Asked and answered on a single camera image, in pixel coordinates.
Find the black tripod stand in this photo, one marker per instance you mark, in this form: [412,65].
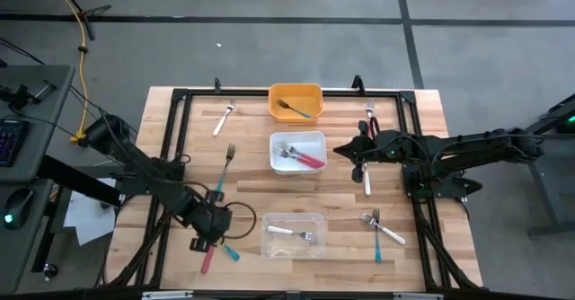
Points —
[96,9]

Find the white paper sheets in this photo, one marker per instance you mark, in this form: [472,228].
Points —
[90,223]

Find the dark grey metal cart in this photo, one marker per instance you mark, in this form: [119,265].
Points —
[552,179]

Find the grey computer desk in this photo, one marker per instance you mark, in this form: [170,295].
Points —
[45,134]

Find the black aluminium extrusion frame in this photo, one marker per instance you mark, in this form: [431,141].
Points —
[251,93]

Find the orange plastic bin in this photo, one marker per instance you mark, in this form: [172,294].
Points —
[310,95]

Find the black frame clamp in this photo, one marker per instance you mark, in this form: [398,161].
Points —
[217,84]
[358,82]

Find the silver metal bracket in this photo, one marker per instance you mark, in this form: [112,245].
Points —
[166,295]
[418,296]

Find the black round knob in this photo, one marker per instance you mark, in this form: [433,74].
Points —
[50,270]

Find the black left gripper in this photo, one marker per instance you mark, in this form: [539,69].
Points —
[211,223]

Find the white plastic bin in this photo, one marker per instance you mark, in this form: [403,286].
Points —
[314,143]

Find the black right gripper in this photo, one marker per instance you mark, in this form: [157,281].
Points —
[384,146]

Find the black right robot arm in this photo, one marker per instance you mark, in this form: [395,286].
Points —
[471,145]

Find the black backlit keyboard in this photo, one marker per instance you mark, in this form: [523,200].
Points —
[11,143]

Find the clear plastic bin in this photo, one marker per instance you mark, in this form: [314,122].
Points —
[292,253]

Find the black desk support beam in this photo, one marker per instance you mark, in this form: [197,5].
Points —
[76,179]

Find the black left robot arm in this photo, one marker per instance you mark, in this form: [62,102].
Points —
[148,170]

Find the black computer mouse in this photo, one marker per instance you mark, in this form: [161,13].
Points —
[20,205]

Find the black device green light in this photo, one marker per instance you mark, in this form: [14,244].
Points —
[569,122]

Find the small black metal device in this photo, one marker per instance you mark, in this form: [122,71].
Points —
[20,97]

